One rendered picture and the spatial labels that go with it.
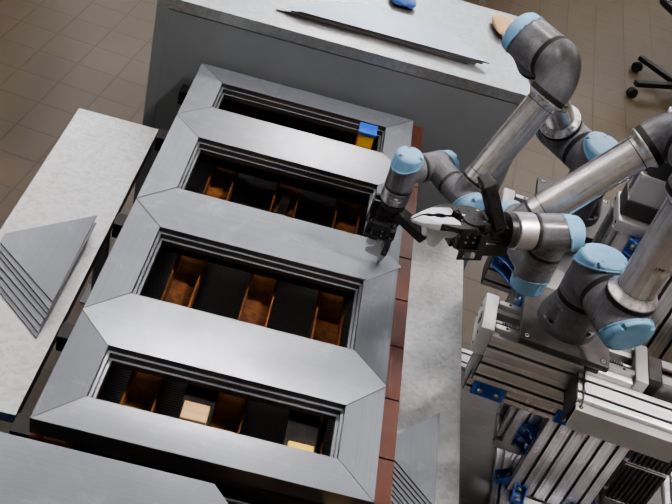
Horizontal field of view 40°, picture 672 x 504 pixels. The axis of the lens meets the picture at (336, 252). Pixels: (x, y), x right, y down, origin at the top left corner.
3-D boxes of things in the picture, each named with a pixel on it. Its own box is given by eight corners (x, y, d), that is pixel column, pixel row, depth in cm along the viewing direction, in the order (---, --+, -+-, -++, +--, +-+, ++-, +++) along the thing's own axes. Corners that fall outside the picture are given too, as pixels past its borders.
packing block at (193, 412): (177, 427, 210) (179, 416, 207) (182, 410, 214) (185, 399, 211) (203, 433, 210) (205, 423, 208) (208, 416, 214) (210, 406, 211)
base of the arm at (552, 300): (596, 312, 234) (613, 284, 227) (595, 353, 222) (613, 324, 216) (539, 292, 234) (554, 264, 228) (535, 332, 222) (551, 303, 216)
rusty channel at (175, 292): (82, 505, 201) (84, 491, 198) (236, 112, 329) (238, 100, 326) (119, 513, 201) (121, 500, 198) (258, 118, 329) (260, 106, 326)
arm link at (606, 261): (594, 276, 228) (617, 235, 219) (617, 316, 218) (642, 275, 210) (551, 275, 224) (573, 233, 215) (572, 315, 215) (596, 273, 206)
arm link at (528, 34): (569, 175, 264) (528, 60, 220) (536, 144, 273) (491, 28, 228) (602, 149, 264) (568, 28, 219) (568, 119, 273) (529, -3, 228)
